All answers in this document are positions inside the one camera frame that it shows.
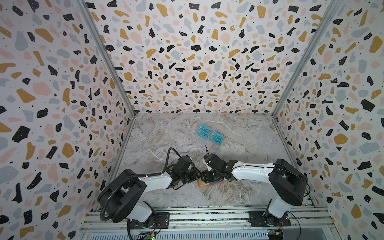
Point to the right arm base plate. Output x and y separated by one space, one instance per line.
265 219

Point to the aluminium corner post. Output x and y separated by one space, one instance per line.
86 15
327 18

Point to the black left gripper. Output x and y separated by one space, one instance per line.
196 174

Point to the aluminium right corner post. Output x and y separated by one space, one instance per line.
327 18

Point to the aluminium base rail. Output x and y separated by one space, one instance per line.
217 223

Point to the clear acrylic card display stand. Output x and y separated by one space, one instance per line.
209 139

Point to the orange card wallet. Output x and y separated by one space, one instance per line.
208 184

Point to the teal vip card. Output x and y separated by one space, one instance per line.
217 138
204 131

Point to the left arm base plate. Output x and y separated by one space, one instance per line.
155 221

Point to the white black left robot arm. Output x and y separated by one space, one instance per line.
120 200

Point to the teal VIP card left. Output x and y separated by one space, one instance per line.
204 131

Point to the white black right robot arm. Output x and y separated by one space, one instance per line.
289 183

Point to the aluminium left corner post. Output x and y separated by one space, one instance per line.
86 15

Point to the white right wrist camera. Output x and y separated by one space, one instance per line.
206 160

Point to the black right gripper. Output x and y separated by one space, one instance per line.
210 174

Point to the teal VIP card right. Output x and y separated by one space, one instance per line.
217 138

